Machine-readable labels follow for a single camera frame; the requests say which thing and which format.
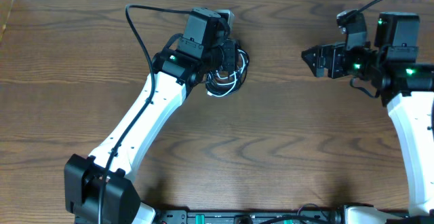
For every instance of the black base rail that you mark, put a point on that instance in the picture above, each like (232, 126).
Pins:
(308, 214)

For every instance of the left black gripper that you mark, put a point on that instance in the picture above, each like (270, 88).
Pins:
(231, 54)

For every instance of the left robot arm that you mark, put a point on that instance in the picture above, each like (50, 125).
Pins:
(100, 188)

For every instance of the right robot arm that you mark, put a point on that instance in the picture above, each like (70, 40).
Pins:
(405, 88)

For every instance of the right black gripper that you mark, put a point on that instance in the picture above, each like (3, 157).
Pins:
(334, 51)

